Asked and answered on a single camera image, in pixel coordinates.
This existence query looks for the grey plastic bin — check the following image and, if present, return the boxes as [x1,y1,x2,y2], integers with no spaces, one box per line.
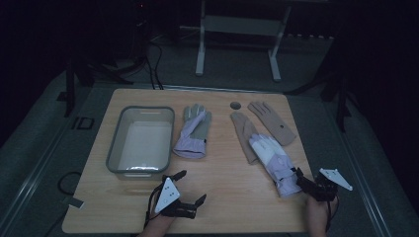
[105,105,176,175]

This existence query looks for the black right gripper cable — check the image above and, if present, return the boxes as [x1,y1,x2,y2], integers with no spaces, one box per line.
[324,197,341,234]

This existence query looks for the person's right hand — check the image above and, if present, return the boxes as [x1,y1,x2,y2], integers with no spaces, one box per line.
[305,195,339,229]

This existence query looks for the purple and white winter glove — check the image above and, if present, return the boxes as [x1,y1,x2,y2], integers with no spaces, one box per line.
[248,132,303,199]
[172,103,213,160]

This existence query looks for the black hanging cables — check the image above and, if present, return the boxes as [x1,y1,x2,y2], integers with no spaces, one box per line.
[143,39,165,91]

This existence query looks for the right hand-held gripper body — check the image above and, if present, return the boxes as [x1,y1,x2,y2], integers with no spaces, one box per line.
[307,168,354,202]

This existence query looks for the plain beige knit glove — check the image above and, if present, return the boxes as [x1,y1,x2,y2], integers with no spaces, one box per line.
[229,111,261,165]

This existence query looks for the pale power strip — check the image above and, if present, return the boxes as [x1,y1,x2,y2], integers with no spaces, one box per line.
[287,33,334,40]

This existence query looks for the grey tape piece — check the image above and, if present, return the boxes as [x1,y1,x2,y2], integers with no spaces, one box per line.
[62,196,86,210]

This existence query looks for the white metal stand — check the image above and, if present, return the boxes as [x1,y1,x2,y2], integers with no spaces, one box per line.
[179,0,293,83]

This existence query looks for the black tripod stand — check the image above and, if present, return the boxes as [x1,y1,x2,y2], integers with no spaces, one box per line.
[56,57,134,119]
[286,63,362,133]

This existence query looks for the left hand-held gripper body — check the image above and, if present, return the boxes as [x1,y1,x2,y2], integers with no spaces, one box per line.
[153,177,199,220]

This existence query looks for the beige knit glove with button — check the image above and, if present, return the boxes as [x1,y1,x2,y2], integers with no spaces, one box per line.
[247,101,297,147]

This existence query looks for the person's left hand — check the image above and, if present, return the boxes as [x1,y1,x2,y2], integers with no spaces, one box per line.
[146,210,176,232]

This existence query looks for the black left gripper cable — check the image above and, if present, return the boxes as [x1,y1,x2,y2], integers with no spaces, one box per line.
[143,182,166,229]

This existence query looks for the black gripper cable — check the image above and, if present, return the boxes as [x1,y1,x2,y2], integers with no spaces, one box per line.
[143,182,166,229]
[324,197,341,234]

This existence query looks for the black looped floor cable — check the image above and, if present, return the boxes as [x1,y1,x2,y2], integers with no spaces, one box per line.
[56,170,83,196]

